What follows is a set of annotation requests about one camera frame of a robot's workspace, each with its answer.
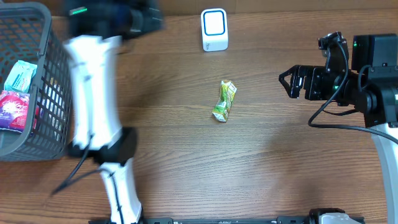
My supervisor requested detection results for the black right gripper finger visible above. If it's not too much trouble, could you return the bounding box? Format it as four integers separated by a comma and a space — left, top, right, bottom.
279, 65, 300, 79
279, 76, 299, 98

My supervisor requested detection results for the green juice carton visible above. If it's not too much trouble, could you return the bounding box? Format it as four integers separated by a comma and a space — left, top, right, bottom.
212, 80, 237, 123

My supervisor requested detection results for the teal wet wipes pack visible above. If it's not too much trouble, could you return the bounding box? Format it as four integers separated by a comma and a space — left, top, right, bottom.
4, 60, 37, 93

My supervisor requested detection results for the red purple pad pack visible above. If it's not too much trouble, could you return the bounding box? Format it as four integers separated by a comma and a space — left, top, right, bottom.
1, 90, 30, 133

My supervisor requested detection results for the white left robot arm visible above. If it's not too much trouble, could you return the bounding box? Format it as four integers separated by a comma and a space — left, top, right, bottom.
63, 0, 163, 224

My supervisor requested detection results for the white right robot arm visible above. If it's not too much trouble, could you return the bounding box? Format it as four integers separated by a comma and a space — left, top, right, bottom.
279, 32, 397, 223

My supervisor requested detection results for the white barcode scanner box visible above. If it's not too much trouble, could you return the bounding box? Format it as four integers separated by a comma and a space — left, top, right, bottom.
200, 8, 229, 52

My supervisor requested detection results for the grey plastic mesh basket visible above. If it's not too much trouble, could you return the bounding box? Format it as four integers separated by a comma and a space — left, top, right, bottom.
1, 2, 72, 161

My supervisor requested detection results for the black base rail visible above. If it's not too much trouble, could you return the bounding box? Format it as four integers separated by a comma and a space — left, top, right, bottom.
88, 207, 366, 224

